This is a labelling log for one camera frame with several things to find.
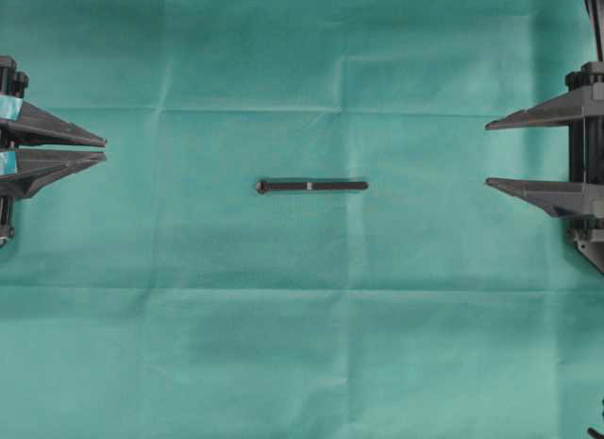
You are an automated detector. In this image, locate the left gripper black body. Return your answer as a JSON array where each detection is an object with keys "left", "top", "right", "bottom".
[{"left": 0, "top": 56, "right": 30, "bottom": 249}]

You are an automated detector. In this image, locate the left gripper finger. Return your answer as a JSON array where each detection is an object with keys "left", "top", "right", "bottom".
[
  {"left": 1, "top": 102, "right": 107, "bottom": 146},
  {"left": 1, "top": 148, "right": 106, "bottom": 199}
]

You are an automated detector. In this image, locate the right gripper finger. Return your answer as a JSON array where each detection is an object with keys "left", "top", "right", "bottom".
[
  {"left": 485, "top": 177, "right": 603, "bottom": 219},
  {"left": 485, "top": 83, "right": 603, "bottom": 130}
]

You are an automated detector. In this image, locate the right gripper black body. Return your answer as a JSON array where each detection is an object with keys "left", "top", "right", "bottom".
[{"left": 565, "top": 61, "right": 603, "bottom": 271}]

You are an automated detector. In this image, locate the black velcro strap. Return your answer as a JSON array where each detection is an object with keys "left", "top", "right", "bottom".
[{"left": 256, "top": 179, "right": 369, "bottom": 194}]

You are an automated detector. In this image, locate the green table cloth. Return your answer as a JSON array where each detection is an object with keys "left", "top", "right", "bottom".
[{"left": 1, "top": 0, "right": 603, "bottom": 438}]

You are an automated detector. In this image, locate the black cable top right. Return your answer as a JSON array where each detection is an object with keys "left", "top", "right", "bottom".
[{"left": 580, "top": 0, "right": 604, "bottom": 62}]

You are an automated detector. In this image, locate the black cable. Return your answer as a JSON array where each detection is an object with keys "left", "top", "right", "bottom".
[
  {"left": 580, "top": 0, "right": 604, "bottom": 62},
  {"left": 586, "top": 397, "right": 604, "bottom": 439}
]

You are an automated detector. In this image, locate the black cable bottom right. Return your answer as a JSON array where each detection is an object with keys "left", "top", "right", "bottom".
[{"left": 586, "top": 397, "right": 604, "bottom": 439}]

